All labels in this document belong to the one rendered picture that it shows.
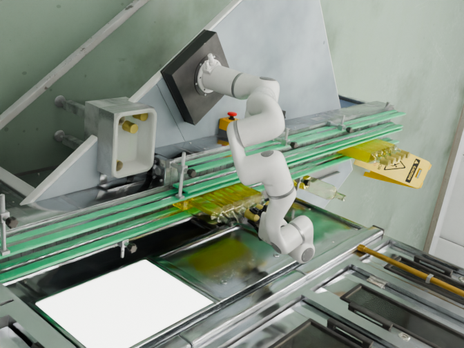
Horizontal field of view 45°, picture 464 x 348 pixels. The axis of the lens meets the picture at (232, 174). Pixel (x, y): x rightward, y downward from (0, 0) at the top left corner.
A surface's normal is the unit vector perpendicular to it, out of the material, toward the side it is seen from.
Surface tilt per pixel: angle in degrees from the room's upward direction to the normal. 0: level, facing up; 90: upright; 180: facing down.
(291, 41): 0
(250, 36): 0
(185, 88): 1
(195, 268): 90
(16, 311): 90
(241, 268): 90
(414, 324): 90
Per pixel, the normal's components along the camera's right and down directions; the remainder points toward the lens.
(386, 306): 0.12, -0.93
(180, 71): 0.74, 0.33
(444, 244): -0.65, 0.20
